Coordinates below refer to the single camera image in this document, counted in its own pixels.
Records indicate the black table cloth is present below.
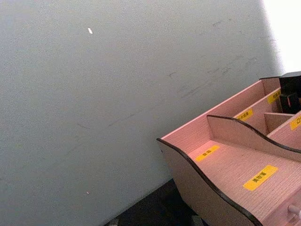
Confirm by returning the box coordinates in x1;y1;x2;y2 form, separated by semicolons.
103;177;204;226

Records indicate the pink wooden desk organizer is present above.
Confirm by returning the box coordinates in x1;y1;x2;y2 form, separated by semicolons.
156;75;301;226

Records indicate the tall black rectangular box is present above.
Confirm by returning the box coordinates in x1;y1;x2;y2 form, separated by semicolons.
279;71;301;113

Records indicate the small upper organizer drawer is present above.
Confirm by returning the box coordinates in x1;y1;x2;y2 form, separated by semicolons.
260;195;301;226

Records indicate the pale grey wall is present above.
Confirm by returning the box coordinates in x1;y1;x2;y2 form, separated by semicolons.
0;0;301;226

